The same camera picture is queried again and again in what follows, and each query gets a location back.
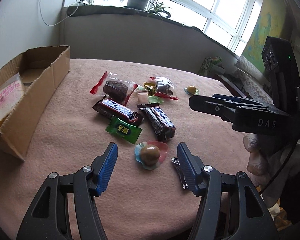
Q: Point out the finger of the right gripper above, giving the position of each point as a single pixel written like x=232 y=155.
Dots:
x=227 y=110
x=232 y=98

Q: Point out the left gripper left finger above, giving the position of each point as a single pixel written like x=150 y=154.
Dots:
x=47 y=216

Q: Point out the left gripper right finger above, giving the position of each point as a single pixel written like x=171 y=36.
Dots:
x=230 y=205

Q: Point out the dried fruit red-edged bag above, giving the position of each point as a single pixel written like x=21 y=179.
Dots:
x=164 y=87

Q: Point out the black patterned candy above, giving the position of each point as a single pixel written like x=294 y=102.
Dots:
x=176 y=164

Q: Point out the green mint packet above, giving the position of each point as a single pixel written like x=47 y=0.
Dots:
x=155 y=99

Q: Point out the yellow candy packet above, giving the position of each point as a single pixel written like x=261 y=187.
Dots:
x=150 y=87

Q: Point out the pink candy packet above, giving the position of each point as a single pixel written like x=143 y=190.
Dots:
x=142 y=97

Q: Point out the round chocolate ball candy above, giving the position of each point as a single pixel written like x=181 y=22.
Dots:
x=151 y=154

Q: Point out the green candy packet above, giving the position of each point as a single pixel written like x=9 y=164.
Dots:
x=124 y=130

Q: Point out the Snickers bar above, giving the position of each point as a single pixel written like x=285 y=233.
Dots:
x=110 y=108

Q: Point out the dark date snack bag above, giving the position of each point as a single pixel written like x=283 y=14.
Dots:
x=114 y=88

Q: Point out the white bread packet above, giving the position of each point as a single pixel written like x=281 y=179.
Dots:
x=10 y=94

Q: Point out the dark red box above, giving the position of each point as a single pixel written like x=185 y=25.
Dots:
x=235 y=91

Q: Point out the lace covered side table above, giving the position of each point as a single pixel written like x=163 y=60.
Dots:
x=252 y=80

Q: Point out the green gift bag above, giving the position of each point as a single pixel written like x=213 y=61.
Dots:
x=211 y=66

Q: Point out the pink table cloth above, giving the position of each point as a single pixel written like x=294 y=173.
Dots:
x=138 y=204

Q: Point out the small trailing plant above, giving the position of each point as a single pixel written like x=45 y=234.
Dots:
x=158 y=9

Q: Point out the dark windowsill cover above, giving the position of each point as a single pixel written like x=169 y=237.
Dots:
x=117 y=33

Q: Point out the cardboard box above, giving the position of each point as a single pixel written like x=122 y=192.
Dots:
x=39 y=71

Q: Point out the white cabinet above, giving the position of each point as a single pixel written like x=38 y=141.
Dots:
x=27 y=24

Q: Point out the window frame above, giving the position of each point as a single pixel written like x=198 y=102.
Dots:
x=228 y=22

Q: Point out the yellow green wall map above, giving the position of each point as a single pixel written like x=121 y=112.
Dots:
x=270 y=23

